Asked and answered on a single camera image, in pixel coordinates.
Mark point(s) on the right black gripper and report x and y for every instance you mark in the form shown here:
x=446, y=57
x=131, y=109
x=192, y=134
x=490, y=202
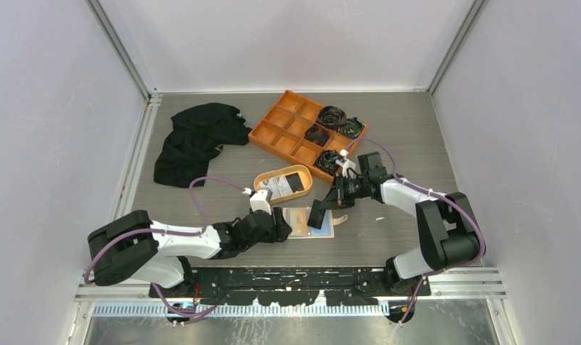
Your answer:
x=337, y=196

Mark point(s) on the dark red rolled tie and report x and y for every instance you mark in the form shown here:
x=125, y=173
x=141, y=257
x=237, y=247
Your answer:
x=317, y=135

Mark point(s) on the yellow credit card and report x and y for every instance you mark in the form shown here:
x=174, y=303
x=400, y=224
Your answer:
x=297, y=219

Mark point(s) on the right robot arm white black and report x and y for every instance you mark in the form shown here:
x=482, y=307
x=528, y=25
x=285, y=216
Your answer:
x=448, y=233

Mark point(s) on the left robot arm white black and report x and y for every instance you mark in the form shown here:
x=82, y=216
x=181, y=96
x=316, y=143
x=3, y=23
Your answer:
x=137, y=247

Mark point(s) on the dark brown rolled tie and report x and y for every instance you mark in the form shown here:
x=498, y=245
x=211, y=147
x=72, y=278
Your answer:
x=332, y=117

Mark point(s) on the green patterned rolled tie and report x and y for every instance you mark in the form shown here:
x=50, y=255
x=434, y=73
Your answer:
x=352, y=129

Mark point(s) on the black cloth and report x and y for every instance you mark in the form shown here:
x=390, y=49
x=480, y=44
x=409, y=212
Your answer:
x=198, y=136

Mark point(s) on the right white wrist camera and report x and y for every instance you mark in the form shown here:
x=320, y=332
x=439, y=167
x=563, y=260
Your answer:
x=347, y=166

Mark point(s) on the aluminium front frame rail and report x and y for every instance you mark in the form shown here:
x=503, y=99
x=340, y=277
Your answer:
x=131, y=299

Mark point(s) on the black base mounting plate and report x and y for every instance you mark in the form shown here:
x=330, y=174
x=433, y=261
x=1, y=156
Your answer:
x=291, y=286

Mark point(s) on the right credit card in tray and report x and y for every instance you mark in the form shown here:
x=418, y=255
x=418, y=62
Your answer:
x=277, y=185

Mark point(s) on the orange compartment organizer box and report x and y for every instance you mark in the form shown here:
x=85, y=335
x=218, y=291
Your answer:
x=281, y=132

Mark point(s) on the orange oval tray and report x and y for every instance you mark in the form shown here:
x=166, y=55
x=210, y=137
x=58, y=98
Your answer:
x=305, y=174

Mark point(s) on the green yellow rolled tie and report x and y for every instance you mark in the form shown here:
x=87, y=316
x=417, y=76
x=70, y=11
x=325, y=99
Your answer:
x=327, y=161

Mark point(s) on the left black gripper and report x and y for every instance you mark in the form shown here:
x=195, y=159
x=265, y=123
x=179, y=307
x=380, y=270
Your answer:
x=280, y=230

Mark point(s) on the black VIP credit card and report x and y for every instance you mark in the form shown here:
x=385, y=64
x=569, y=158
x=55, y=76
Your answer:
x=295, y=182

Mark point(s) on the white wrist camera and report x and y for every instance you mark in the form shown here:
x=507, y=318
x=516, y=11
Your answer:
x=260, y=201
x=347, y=166

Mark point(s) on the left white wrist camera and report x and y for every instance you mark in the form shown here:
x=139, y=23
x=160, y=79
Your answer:
x=260, y=201

